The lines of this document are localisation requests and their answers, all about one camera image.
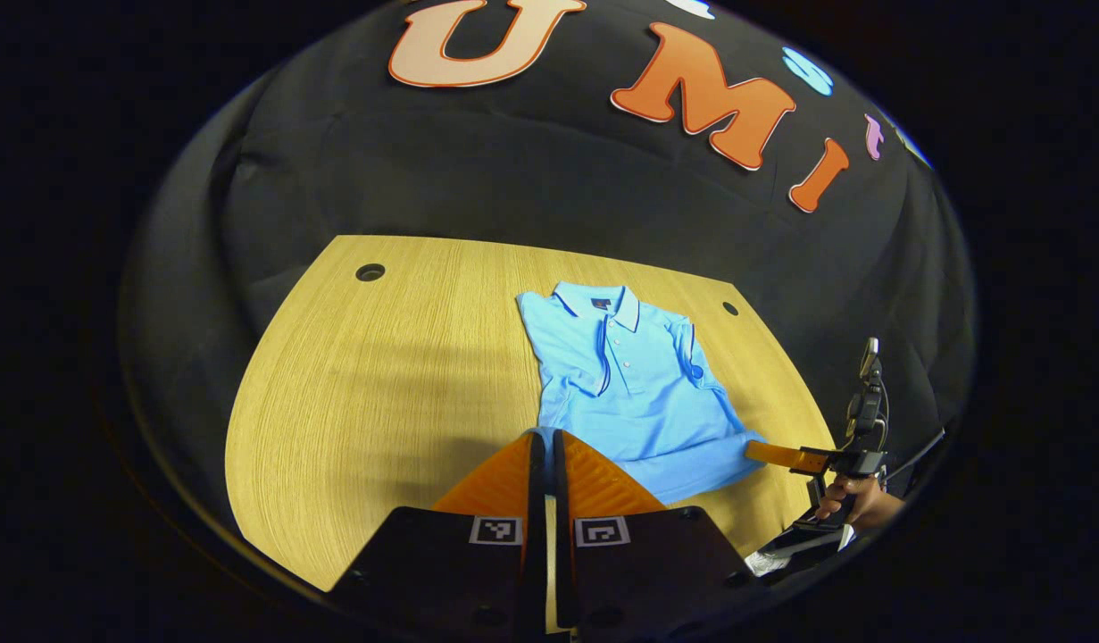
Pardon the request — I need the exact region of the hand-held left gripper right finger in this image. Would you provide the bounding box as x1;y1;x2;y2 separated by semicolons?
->
554;430;757;639

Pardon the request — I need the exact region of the black and white object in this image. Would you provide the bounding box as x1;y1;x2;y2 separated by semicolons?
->
745;522;859;578

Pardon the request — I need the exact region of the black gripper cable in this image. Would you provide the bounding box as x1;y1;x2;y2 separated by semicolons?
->
879;428;951;480

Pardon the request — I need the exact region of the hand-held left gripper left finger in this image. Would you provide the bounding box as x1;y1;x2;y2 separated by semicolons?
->
329;432;546;639

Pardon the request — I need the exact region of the light blue T-shirt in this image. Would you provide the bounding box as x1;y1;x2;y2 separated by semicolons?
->
516;282;770;506

